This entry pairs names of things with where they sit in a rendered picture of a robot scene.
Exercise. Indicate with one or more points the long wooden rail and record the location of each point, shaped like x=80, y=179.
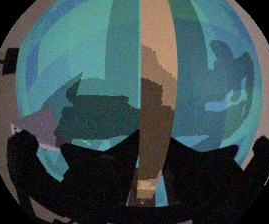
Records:
x=158, y=92

